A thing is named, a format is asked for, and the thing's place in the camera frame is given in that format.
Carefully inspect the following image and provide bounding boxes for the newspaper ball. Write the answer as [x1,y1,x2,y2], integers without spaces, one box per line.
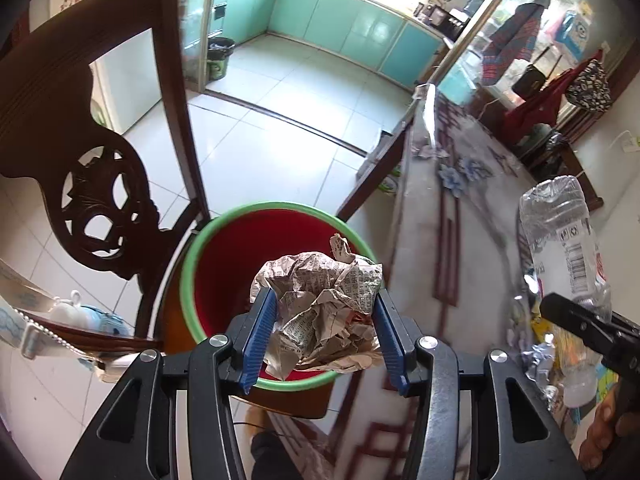
[250,234,385,381]

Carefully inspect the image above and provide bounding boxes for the silver foil wrapper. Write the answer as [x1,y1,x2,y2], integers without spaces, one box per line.
[522,345,563,411]

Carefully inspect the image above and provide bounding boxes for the light blue white bag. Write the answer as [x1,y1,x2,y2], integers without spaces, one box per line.
[0,260,166,381]

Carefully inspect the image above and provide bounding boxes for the red bucket with green rim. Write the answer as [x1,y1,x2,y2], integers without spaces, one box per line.
[180,201,381,393]

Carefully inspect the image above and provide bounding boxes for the yellow snack wrapper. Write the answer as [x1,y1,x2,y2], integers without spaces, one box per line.
[532,317,603,376]

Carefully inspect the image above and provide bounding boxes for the small black green waste bin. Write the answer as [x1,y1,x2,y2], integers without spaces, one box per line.
[206,36,236,82]

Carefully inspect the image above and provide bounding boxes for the clear plastic bottle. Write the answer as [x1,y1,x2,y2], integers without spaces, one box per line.
[517,175,613,321]

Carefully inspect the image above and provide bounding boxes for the red hanging garment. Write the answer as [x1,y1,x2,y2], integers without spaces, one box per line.
[502,67,576,133]

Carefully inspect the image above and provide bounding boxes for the plaid hanging cloth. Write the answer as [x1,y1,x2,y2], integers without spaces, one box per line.
[481,0,555,86]

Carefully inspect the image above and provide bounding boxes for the carved dark wooden chair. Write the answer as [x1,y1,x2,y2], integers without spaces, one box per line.
[0,0,331,421]

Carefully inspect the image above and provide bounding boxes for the black white patterned bag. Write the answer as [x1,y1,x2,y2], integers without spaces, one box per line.
[565,59,613,113]

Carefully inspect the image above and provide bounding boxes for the teal kitchen base cabinets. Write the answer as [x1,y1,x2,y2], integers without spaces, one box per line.
[210,0,448,88]

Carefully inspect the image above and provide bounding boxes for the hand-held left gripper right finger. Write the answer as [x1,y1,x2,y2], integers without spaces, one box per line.
[372,287,586,480]

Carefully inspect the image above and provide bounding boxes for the black handbag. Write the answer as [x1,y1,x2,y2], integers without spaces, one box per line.
[512,62,546,100]

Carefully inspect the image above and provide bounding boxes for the black countertop appliance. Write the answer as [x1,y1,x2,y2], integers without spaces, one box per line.
[427,5,468,41]

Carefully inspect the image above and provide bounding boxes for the blue white plastic bag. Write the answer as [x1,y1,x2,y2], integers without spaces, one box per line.
[557,2,593,58]

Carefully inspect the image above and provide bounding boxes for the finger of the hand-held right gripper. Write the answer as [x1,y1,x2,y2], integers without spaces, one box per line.
[540,292,640,362]

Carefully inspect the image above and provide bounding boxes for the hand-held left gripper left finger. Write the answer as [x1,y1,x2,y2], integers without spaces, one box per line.
[60,287,279,480]

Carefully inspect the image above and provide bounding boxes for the person's leg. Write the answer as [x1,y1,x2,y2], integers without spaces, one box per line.
[247,405,306,480]

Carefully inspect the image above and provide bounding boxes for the person's right hand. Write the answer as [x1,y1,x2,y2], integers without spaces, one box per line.
[579,387,640,472]

